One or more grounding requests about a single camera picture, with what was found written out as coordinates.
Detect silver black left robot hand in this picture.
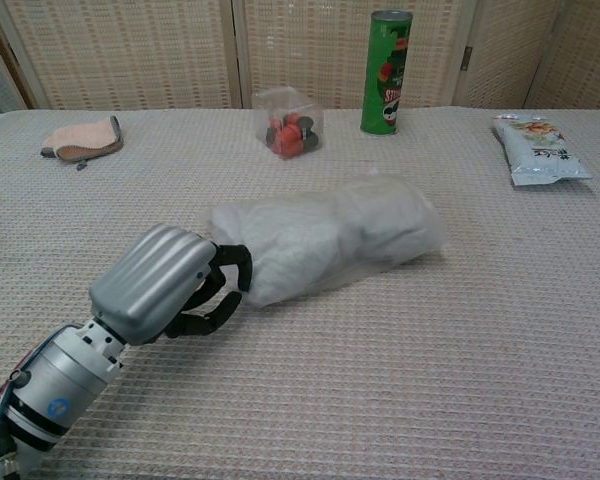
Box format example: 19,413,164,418
88,223,254,347

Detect clear plastic bag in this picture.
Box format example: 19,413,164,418
207,167,449,307

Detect pink cloth with grey trim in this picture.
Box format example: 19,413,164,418
40,115,125,172

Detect beige textured tablecloth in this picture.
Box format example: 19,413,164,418
0,105,600,480

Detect woven rattan screen panel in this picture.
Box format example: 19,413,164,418
0,0,237,110
524,0,600,110
232,0,469,110
452,0,564,109

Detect clear plastic box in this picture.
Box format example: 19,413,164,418
251,85,326,161

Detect green chips can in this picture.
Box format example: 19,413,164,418
360,9,414,137

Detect orange and black caps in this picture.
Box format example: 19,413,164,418
264,113,320,157

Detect white blue snack packet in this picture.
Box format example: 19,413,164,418
490,112,593,188

